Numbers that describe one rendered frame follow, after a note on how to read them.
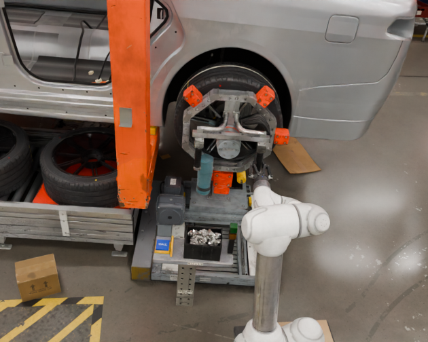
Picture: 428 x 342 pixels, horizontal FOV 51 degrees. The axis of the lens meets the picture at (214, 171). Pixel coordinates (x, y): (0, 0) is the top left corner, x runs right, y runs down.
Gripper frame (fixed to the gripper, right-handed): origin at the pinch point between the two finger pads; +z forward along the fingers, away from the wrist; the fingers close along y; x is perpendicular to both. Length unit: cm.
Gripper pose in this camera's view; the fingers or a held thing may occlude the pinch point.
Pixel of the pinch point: (259, 161)
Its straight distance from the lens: 252.2
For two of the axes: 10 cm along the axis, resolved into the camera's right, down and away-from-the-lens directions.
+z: 0.1, -6.2, 7.9
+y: 10.0, 0.7, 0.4
